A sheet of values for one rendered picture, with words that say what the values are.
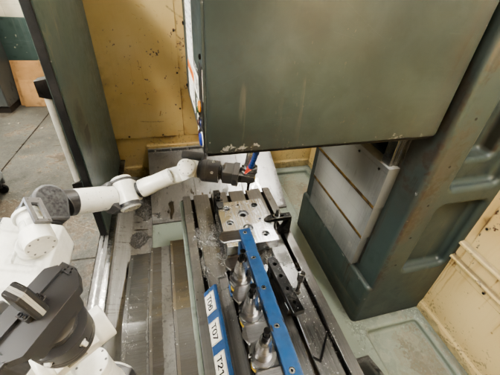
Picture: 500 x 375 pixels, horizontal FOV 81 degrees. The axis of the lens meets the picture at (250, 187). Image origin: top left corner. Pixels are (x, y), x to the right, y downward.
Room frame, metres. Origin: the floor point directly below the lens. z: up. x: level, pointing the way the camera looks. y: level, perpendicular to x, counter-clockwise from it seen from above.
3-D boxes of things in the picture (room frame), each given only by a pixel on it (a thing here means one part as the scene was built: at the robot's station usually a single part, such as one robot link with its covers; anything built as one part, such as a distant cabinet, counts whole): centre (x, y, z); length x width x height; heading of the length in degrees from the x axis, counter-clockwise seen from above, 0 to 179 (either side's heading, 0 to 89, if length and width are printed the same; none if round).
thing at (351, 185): (1.09, -0.42, 1.16); 0.48 x 0.05 x 0.51; 17
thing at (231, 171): (0.96, 0.11, 1.28); 0.13 x 0.12 x 0.10; 178
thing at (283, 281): (0.70, -0.16, 0.93); 0.26 x 0.05 x 0.06; 22
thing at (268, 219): (1.03, -0.14, 0.97); 0.13 x 0.03 x 0.15; 107
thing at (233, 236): (0.68, 0.06, 1.21); 0.07 x 0.05 x 0.01; 107
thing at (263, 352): (0.32, -0.06, 1.26); 0.04 x 0.04 x 0.07
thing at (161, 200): (1.59, 0.21, 0.75); 0.89 x 0.67 x 0.26; 107
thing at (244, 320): (0.42, -0.02, 1.21); 0.06 x 0.06 x 0.03
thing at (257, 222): (1.01, 0.01, 0.97); 0.29 x 0.23 x 0.05; 17
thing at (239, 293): (0.47, -0.01, 1.21); 0.07 x 0.05 x 0.01; 107
